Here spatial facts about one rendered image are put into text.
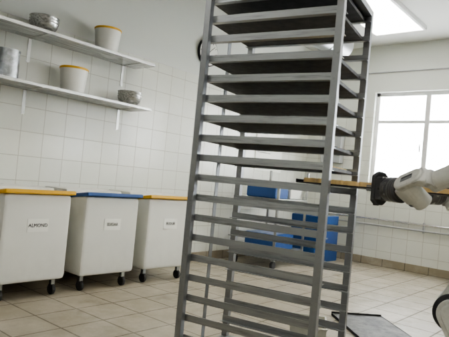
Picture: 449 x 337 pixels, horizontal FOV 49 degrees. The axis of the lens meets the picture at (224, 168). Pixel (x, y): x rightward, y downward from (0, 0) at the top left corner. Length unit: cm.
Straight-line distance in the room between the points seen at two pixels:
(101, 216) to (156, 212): 59
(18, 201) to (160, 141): 204
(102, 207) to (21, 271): 77
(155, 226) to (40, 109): 138
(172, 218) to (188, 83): 171
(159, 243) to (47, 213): 114
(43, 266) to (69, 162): 114
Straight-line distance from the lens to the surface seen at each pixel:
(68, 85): 432
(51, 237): 379
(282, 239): 250
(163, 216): 443
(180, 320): 230
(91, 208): 394
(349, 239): 240
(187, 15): 564
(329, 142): 196
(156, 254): 445
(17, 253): 368
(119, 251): 416
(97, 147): 474
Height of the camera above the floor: 96
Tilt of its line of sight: 1 degrees up
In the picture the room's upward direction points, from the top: 5 degrees clockwise
